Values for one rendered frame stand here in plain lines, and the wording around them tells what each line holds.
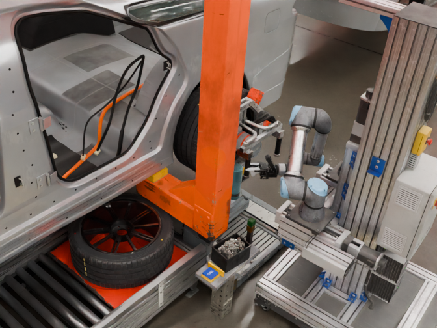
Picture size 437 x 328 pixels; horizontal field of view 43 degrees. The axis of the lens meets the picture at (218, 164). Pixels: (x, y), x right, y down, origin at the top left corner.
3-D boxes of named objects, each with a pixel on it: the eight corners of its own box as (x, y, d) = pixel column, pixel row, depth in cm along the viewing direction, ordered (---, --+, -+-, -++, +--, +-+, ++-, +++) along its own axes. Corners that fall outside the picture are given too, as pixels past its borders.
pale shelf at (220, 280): (239, 239, 359) (239, 235, 357) (260, 252, 351) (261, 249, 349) (194, 276, 332) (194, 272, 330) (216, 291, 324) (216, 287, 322)
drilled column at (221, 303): (219, 302, 370) (224, 258, 345) (231, 310, 365) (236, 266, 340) (209, 310, 364) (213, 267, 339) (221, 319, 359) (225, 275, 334)
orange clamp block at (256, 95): (250, 101, 377) (255, 88, 376) (259, 105, 373) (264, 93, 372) (245, 98, 371) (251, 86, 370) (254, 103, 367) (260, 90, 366)
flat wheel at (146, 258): (107, 205, 399) (105, 180, 385) (190, 235, 380) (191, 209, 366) (49, 267, 350) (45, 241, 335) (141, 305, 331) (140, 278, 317)
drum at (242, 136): (237, 140, 385) (238, 123, 377) (261, 153, 375) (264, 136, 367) (224, 149, 377) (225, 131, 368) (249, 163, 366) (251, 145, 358)
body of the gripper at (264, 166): (259, 179, 356) (278, 179, 357) (261, 168, 351) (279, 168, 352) (257, 172, 362) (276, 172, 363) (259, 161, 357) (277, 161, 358)
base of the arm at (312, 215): (329, 213, 325) (332, 200, 319) (317, 226, 315) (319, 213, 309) (306, 202, 332) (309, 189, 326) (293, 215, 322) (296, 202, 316)
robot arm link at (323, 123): (337, 107, 318) (323, 157, 357) (318, 103, 319) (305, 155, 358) (336, 122, 311) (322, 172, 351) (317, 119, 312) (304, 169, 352)
